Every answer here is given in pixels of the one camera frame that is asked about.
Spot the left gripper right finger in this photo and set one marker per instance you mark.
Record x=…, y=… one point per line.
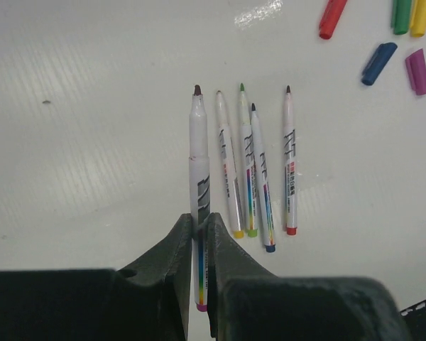
x=248, y=302

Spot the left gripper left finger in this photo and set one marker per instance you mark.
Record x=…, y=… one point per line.
x=146, y=300

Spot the yellow-end white marker pen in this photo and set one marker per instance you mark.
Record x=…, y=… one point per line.
x=229, y=167

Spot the purple-end white marker pen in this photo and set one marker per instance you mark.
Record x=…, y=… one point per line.
x=199, y=185

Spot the purple pen cap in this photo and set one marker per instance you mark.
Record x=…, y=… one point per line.
x=416, y=68

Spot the yellow pen cap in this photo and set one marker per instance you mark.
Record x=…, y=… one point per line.
x=418, y=19

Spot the blue-end white marker pen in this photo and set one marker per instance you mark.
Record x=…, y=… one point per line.
x=264, y=194

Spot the red-end white marker pen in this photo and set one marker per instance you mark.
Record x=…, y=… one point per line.
x=289, y=149

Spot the green-end white marker pen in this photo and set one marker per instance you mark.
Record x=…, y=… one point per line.
x=248, y=165

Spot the blue pen cap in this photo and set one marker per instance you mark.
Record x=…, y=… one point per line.
x=377, y=62

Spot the red pen cap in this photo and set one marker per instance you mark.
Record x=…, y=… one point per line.
x=330, y=18

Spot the green pen cap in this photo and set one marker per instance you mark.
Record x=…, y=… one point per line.
x=401, y=14

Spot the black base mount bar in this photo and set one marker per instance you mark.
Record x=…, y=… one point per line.
x=415, y=319

